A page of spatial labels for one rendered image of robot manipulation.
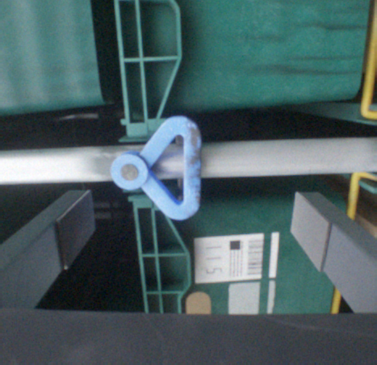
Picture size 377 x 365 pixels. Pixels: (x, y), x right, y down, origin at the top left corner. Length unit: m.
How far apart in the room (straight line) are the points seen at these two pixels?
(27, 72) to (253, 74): 0.23
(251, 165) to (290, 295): 0.20
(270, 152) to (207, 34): 0.13
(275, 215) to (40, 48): 0.31
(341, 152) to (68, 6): 0.30
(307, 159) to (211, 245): 0.14
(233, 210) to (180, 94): 0.14
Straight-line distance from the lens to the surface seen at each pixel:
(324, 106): 0.46
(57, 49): 0.32
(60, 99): 0.32
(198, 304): 0.55
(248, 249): 0.34
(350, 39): 0.34
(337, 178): 0.68
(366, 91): 0.38
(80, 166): 0.28
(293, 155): 0.27
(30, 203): 0.70
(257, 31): 0.30
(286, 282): 0.38
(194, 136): 0.24
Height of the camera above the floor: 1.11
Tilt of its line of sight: 1 degrees up
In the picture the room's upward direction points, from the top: 92 degrees counter-clockwise
